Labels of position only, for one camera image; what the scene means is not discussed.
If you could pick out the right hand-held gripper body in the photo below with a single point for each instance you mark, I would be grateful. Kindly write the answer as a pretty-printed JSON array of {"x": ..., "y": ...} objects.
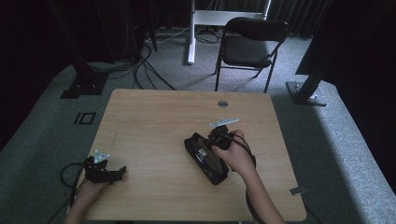
[{"x": 221, "y": 137}]

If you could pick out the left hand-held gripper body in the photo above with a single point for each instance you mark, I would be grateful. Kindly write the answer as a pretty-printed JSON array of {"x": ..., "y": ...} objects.
[{"x": 96, "y": 171}]

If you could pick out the white eraser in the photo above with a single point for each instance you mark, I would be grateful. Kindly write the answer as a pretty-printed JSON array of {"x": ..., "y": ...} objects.
[{"x": 202, "y": 152}]

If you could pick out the black pencil case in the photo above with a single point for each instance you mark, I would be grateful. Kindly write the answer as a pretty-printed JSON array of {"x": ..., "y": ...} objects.
[{"x": 214, "y": 169}]

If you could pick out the person's left hand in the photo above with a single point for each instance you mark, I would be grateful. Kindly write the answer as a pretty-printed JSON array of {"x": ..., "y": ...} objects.
[{"x": 90, "y": 191}]

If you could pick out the person's right hand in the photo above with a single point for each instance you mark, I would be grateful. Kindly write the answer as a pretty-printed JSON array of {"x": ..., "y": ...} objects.
[{"x": 238, "y": 155}]

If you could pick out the black folding chair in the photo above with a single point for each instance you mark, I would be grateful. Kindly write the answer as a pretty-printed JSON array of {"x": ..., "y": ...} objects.
[{"x": 246, "y": 49}]

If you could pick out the grey tape strip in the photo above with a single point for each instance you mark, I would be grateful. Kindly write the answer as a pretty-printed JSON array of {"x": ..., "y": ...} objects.
[{"x": 298, "y": 190}]

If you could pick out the black metal stand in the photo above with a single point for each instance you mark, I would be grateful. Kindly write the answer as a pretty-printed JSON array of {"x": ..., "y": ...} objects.
[
  {"x": 308, "y": 87},
  {"x": 84, "y": 62}
]

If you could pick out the dark curtain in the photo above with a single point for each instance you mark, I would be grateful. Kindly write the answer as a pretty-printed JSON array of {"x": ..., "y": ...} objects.
[{"x": 295, "y": 15}]

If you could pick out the white desk frame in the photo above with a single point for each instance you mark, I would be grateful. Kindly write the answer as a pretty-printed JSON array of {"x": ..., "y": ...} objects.
[{"x": 191, "y": 37}]

